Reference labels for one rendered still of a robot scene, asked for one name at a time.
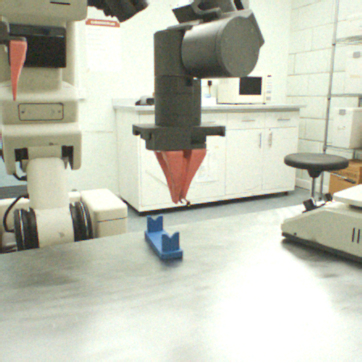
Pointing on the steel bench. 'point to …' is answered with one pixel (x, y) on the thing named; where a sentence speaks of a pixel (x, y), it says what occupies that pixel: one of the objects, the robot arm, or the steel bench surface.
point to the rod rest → (162, 239)
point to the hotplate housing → (329, 229)
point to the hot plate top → (352, 196)
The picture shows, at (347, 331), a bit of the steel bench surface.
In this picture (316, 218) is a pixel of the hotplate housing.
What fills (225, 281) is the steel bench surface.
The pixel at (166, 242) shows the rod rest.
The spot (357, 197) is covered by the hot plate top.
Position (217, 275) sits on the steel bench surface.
